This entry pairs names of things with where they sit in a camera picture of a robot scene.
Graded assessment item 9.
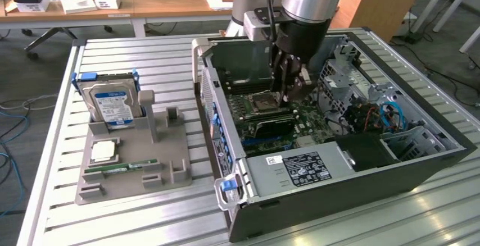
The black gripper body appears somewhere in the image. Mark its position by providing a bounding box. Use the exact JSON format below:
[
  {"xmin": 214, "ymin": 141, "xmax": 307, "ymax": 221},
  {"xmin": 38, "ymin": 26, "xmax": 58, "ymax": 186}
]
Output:
[{"xmin": 275, "ymin": 18, "xmax": 332, "ymax": 62}]

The black graphics card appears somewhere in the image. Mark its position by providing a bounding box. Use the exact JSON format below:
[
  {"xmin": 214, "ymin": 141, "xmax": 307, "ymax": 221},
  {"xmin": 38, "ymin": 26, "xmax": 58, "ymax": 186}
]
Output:
[{"xmin": 245, "ymin": 116, "xmax": 297, "ymax": 142}]

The CPU socket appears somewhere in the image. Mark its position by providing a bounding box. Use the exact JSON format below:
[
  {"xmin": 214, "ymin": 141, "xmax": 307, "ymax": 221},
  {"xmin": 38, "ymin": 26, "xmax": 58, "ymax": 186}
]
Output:
[{"xmin": 250, "ymin": 90, "xmax": 281, "ymax": 112}]

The metal drive cage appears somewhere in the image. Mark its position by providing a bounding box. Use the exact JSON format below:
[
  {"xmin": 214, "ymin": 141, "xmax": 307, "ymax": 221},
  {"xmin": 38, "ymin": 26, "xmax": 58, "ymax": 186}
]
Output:
[{"xmin": 317, "ymin": 37, "xmax": 380, "ymax": 117}]

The green motherboard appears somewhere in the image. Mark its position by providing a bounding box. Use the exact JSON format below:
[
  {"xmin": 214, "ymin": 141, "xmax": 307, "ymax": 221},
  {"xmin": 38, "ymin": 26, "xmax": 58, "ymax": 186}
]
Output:
[{"xmin": 225, "ymin": 77, "xmax": 339, "ymax": 158}]

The blue expansion slot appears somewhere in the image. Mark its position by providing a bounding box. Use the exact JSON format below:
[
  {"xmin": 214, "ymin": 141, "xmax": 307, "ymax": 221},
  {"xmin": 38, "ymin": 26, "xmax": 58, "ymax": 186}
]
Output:
[{"xmin": 241, "ymin": 136, "xmax": 285, "ymax": 147}]

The silver chipset heat sink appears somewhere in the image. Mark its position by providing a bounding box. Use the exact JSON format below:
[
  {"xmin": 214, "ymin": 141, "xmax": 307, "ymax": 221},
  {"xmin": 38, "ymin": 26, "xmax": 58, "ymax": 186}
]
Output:
[{"xmin": 296, "ymin": 135, "xmax": 321, "ymax": 147}]

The wooden cabinet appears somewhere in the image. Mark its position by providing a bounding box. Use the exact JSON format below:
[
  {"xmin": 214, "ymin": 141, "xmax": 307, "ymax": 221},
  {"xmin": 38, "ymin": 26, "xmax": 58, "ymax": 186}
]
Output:
[{"xmin": 329, "ymin": 0, "xmax": 431, "ymax": 42}]

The black power strip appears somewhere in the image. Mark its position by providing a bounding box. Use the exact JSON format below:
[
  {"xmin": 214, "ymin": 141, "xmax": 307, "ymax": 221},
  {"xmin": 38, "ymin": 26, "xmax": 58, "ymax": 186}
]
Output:
[{"xmin": 390, "ymin": 32, "xmax": 423, "ymax": 45}]

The grey power supply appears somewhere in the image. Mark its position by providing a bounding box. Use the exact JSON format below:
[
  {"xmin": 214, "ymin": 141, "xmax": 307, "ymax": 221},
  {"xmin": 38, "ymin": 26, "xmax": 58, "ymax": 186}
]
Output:
[{"xmin": 240, "ymin": 141, "xmax": 357, "ymax": 202}]

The wooden desk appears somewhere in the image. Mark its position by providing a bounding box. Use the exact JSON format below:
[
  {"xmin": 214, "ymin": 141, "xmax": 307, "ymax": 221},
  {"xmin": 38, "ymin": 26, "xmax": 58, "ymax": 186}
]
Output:
[{"xmin": 0, "ymin": 0, "xmax": 236, "ymax": 38}]

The metal disk bay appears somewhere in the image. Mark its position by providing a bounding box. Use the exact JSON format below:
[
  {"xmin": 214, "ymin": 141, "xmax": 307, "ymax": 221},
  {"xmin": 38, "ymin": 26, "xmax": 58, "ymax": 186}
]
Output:
[{"xmin": 380, "ymin": 126, "xmax": 450, "ymax": 162}]

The grey parts rack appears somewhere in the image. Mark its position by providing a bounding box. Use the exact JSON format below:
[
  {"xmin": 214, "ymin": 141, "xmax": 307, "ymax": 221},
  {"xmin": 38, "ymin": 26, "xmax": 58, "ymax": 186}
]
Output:
[{"xmin": 74, "ymin": 90, "xmax": 194, "ymax": 206}]

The hard disk in blue carrier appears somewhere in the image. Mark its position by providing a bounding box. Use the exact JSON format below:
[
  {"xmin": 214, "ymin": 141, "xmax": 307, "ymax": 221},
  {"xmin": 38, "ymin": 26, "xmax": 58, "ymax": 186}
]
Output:
[{"xmin": 70, "ymin": 70, "xmax": 146, "ymax": 130}]

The black PC case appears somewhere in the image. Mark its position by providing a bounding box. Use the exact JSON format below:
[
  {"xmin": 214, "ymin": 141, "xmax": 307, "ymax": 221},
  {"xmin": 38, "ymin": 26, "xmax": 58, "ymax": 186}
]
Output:
[{"xmin": 190, "ymin": 26, "xmax": 478, "ymax": 243}]

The white labelled box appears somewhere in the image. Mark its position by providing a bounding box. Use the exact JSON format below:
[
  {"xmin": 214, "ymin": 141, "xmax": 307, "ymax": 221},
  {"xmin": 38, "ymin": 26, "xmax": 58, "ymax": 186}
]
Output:
[{"xmin": 94, "ymin": 0, "xmax": 122, "ymax": 10}]

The green RAM stick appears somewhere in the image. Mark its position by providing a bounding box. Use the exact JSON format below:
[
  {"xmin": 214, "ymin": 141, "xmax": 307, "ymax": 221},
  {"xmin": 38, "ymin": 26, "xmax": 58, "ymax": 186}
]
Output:
[{"xmin": 85, "ymin": 158, "xmax": 158, "ymax": 174}]

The silver CPU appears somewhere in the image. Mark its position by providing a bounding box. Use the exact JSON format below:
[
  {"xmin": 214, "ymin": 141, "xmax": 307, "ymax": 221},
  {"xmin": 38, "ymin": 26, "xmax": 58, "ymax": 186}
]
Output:
[{"xmin": 90, "ymin": 141, "xmax": 121, "ymax": 162}]

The white flat box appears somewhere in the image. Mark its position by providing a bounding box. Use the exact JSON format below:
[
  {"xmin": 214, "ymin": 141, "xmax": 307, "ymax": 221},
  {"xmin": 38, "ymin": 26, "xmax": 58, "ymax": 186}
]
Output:
[{"xmin": 61, "ymin": 0, "xmax": 98, "ymax": 15}]

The black chair base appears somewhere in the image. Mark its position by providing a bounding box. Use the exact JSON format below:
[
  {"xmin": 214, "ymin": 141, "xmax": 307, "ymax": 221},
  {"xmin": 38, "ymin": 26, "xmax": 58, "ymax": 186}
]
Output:
[{"xmin": 22, "ymin": 26, "xmax": 115, "ymax": 60}]

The black-lidded white box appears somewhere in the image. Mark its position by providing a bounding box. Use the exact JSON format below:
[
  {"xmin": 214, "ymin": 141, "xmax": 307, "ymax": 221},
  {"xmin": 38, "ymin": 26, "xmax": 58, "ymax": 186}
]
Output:
[{"xmin": 10, "ymin": 0, "xmax": 51, "ymax": 13}]

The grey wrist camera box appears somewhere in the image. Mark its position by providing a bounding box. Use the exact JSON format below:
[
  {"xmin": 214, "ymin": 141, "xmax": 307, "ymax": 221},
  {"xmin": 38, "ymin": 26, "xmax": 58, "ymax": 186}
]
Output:
[{"xmin": 244, "ymin": 7, "xmax": 287, "ymax": 42}]

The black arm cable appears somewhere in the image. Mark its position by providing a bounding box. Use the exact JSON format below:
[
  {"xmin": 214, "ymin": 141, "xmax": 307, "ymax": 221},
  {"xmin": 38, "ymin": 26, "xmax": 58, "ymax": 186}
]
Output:
[{"xmin": 267, "ymin": 0, "xmax": 291, "ymax": 43}]

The red wire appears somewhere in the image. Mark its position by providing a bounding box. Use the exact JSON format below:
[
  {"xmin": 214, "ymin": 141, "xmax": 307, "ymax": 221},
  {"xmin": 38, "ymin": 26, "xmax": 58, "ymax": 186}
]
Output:
[{"xmin": 365, "ymin": 106, "xmax": 380, "ymax": 131}]

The blue wire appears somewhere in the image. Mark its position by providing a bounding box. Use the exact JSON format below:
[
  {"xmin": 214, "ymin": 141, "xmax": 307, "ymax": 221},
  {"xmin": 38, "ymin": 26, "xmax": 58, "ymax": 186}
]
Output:
[{"xmin": 378, "ymin": 101, "xmax": 410, "ymax": 131}]

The white table frame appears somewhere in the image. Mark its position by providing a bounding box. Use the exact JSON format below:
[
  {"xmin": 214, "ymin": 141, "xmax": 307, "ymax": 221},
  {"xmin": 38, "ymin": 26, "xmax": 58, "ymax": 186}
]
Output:
[{"xmin": 410, "ymin": 0, "xmax": 480, "ymax": 53}]

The white floor cable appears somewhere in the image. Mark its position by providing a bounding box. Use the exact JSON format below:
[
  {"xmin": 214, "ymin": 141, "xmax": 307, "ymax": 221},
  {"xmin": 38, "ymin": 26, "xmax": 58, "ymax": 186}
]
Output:
[{"xmin": 0, "ymin": 94, "xmax": 58, "ymax": 111}]

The blue floor cable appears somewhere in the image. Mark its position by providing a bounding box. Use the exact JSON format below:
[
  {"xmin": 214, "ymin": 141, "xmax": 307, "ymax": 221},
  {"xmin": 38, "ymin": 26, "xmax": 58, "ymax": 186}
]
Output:
[{"xmin": 0, "ymin": 111, "xmax": 30, "ymax": 217}]

